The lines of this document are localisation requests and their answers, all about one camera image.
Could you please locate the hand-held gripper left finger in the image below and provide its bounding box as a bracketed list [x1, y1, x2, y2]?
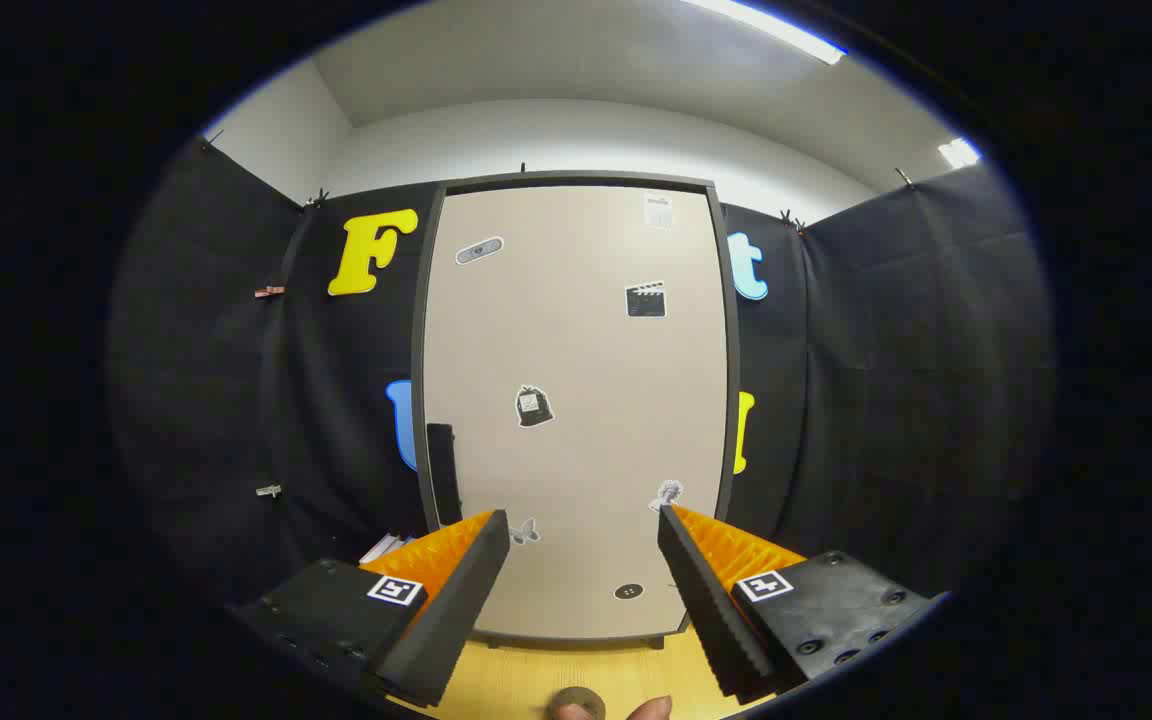
[226, 508, 512, 711]

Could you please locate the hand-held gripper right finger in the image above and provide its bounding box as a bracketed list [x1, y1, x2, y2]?
[658, 503, 947, 706]

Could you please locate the beige shoe cabinet door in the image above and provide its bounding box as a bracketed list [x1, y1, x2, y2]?
[423, 185, 732, 641]

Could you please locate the dark grey shoe cabinet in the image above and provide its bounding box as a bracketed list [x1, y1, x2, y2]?
[411, 170, 745, 651]

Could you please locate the black backdrop cloth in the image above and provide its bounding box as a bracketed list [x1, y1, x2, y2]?
[106, 135, 1057, 621]

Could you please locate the long ceiling light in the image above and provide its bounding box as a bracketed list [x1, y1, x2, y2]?
[686, 0, 847, 66]

